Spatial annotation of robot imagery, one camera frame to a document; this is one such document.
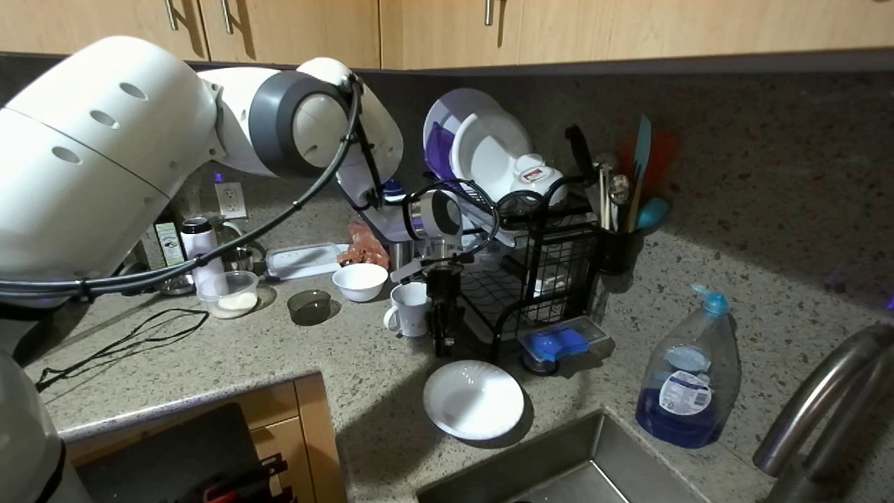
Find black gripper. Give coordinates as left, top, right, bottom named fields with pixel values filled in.
left=421, top=262, right=466, bottom=364

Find wide white bowl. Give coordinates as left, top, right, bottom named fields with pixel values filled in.
left=421, top=357, right=527, bottom=445

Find small white bowl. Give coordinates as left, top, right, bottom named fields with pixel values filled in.
left=330, top=259, right=393, bottom=307

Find black two-tier dish rack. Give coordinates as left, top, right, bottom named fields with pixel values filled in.
left=434, top=177, right=618, bottom=377

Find clear blue dish soap bottle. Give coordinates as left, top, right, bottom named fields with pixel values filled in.
left=633, top=283, right=742, bottom=451

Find stainless steel tumbler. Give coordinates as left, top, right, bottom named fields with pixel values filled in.
left=388, top=237, right=420, bottom=283

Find blue sponge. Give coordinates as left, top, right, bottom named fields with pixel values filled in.
left=526, top=324, right=596, bottom=364

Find orange red bag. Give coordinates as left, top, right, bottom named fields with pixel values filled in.
left=337, top=220, right=393, bottom=271

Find white rectangular lid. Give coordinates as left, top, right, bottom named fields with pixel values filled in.
left=265, top=240, right=354, bottom=283

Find wooden lower cabinet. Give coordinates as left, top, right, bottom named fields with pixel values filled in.
left=54, top=373, right=349, bottom=503

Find white mug red print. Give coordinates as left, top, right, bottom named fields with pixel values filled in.
left=506, top=150, right=572, bottom=205

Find stainless steel sink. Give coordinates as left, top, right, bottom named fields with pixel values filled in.
left=417, top=409, right=715, bottom=503

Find black mesh utensil holder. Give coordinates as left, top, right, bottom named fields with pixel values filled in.
left=596, top=226, right=649, bottom=279

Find large white plate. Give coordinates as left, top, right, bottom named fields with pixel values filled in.
left=451, top=110, right=536, bottom=205

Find purple plate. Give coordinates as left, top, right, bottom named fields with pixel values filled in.
left=420, top=88, right=511, bottom=188

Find clear tub white contents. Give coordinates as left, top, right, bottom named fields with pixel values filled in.
left=196, top=268, right=265, bottom=322

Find metal utensils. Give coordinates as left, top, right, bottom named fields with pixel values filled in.
left=593, top=155, right=633, bottom=232

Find black utensil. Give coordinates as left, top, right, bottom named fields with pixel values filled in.
left=561, top=123, right=601, bottom=181

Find teal spoon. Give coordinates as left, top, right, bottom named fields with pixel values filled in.
left=633, top=197, right=674, bottom=237

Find white bottle black lid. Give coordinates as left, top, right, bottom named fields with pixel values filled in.
left=175, top=215, right=233, bottom=301

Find teal spatula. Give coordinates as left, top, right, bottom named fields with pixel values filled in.
left=625, top=111, right=656, bottom=232

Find red spatula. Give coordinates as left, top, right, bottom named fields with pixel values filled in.
left=646, top=125, right=681, bottom=205

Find dark bottle white label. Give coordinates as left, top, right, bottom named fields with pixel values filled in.
left=150, top=220, right=191, bottom=273

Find wooden upper cabinets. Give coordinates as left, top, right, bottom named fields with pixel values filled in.
left=0, top=0, right=894, bottom=69

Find steel faucet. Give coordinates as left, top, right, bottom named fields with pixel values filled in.
left=748, top=318, right=894, bottom=503

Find white wall outlet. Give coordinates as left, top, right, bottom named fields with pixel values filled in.
left=209, top=177, right=252, bottom=225

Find thin black cable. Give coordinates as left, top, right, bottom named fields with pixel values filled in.
left=34, top=304, right=213, bottom=394

